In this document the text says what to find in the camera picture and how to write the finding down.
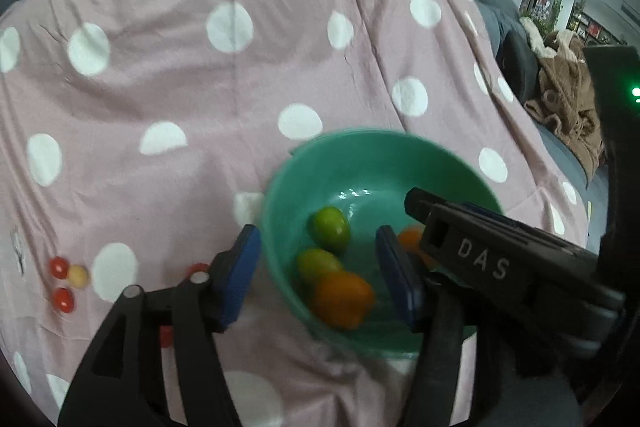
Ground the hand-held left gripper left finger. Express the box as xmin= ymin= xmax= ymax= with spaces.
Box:
xmin=57 ymin=224 xmax=263 ymax=427

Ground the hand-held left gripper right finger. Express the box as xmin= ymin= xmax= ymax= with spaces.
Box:
xmin=375 ymin=225 xmax=469 ymax=427

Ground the green bowl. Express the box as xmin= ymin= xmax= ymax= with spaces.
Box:
xmin=262 ymin=129 xmax=506 ymax=359

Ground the white fluffy cloth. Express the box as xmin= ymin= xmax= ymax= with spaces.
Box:
xmin=519 ymin=16 xmax=558 ymax=58

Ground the yellow-green lime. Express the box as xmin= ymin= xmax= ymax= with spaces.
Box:
xmin=296 ymin=248 xmax=344 ymax=287

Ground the small orange tangerine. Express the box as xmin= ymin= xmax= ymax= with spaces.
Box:
xmin=397 ymin=227 xmax=435 ymax=269

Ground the pink polka dot blanket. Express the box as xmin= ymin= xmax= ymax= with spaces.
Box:
xmin=0 ymin=0 xmax=591 ymax=427

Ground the green lime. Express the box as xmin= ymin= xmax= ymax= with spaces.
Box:
xmin=306 ymin=206 xmax=351 ymax=253

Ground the yellow cherry tomato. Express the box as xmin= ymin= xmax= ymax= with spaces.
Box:
xmin=67 ymin=264 xmax=90 ymax=288

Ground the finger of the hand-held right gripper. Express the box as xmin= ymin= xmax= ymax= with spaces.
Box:
xmin=404 ymin=187 xmax=600 ymax=269

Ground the dark grey cushion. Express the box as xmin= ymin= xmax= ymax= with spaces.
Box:
xmin=494 ymin=28 xmax=540 ymax=106

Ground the large orange tangerine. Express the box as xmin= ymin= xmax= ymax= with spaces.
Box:
xmin=313 ymin=271 xmax=376 ymax=329

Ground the brown fleece blanket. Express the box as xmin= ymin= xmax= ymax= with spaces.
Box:
xmin=522 ymin=29 xmax=604 ymax=182

